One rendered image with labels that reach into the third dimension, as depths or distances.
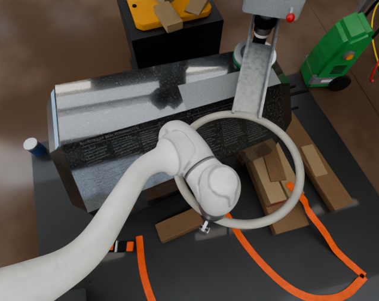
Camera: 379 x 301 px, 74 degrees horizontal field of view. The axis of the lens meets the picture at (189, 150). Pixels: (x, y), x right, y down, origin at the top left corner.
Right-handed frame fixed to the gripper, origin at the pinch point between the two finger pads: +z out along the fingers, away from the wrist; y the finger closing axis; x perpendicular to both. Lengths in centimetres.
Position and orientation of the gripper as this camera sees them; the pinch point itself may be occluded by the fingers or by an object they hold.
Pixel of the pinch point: (208, 222)
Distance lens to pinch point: 96.3
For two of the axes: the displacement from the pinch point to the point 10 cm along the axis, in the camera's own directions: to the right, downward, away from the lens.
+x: -8.8, -4.2, 2.2
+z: -0.1, 4.9, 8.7
